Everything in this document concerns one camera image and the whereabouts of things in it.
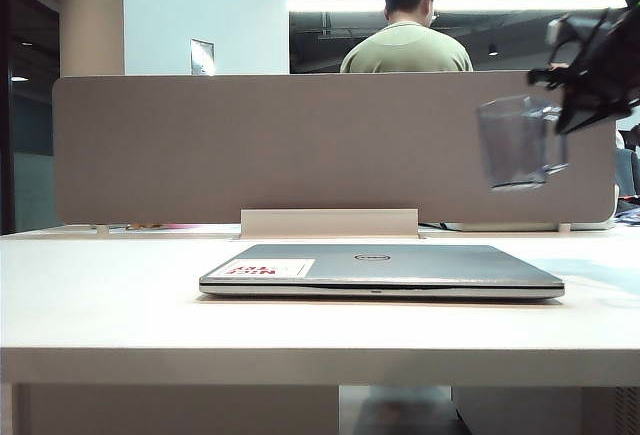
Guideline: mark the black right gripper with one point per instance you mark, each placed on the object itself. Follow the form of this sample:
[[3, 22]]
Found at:
[[612, 60]]

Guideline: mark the clear plastic cup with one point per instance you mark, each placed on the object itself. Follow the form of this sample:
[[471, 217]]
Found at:
[[515, 145]]

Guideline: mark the grey Dell laptop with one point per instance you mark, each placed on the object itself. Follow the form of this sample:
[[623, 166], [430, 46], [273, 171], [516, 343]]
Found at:
[[400, 265]]

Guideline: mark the seated person in blue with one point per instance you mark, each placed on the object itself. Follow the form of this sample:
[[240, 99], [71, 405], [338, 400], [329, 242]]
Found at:
[[627, 170]]

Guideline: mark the white flat device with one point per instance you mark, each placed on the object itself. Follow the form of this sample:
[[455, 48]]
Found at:
[[510, 226]]

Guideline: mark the person in green shirt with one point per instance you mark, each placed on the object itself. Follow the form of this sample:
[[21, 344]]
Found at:
[[405, 50]]

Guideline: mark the long ceiling light strip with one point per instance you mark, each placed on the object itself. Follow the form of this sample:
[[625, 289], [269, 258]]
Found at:
[[340, 4]]

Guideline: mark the grey desk divider panel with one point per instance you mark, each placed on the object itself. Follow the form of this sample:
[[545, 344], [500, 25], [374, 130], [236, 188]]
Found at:
[[300, 150]]

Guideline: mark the white red-lettered sticker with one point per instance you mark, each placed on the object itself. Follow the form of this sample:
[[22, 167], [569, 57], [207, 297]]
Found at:
[[265, 268]]

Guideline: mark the pink papers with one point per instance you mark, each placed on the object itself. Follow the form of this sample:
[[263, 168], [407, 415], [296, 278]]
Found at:
[[170, 227]]

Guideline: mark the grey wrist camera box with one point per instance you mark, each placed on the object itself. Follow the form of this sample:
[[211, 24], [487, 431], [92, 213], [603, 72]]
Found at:
[[560, 31]]

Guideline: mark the beige divider bracket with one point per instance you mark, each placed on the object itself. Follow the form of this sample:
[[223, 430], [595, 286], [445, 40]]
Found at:
[[102, 230], [564, 228]]

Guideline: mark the small framed wall sign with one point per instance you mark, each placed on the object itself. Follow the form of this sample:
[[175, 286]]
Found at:
[[202, 56]]

